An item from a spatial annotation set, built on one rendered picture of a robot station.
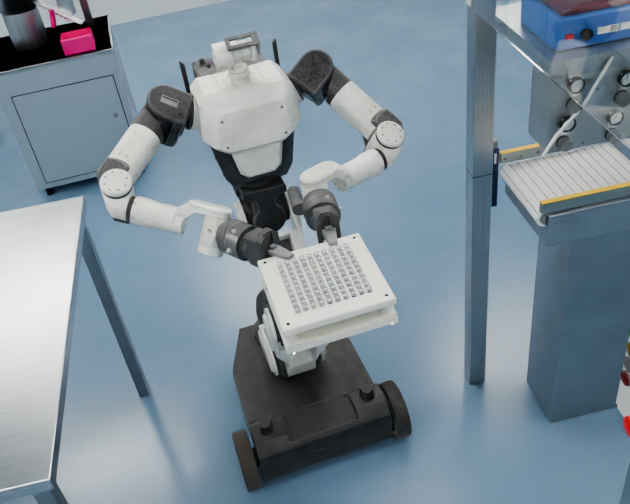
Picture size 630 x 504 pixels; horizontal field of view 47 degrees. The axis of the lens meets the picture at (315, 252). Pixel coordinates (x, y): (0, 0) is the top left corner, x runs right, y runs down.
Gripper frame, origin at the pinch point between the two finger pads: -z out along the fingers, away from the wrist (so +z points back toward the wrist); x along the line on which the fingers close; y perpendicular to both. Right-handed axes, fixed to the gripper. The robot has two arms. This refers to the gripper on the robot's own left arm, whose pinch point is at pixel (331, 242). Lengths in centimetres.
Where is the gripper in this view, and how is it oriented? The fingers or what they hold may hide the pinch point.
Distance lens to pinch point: 168.7
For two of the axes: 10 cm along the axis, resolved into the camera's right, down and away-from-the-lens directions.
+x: 1.3, 8.0, 5.8
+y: -9.8, 2.0, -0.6
